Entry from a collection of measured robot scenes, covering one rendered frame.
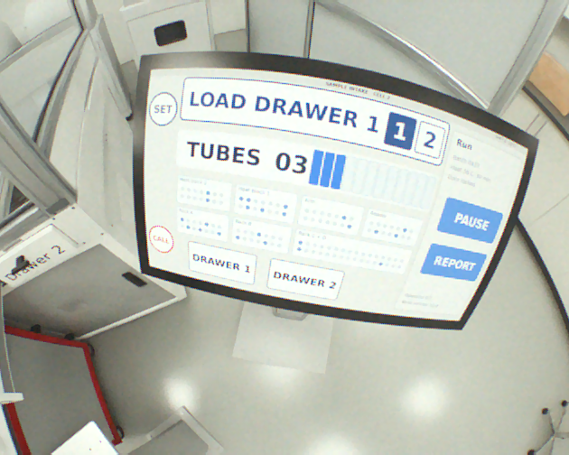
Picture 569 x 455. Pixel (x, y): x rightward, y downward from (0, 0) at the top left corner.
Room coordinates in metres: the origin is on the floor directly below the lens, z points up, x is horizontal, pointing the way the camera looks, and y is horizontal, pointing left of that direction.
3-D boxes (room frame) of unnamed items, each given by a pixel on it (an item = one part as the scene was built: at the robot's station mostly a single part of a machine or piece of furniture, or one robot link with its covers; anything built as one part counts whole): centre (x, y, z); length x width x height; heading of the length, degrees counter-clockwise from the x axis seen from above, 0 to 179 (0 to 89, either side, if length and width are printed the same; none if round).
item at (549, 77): (1.54, -1.93, 1.04); 0.41 x 0.32 x 0.28; 30
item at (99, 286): (0.35, 1.11, 0.40); 1.03 x 0.95 x 0.80; 121
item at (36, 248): (0.08, 0.64, 0.87); 0.29 x 0.02 x 0.11; 121
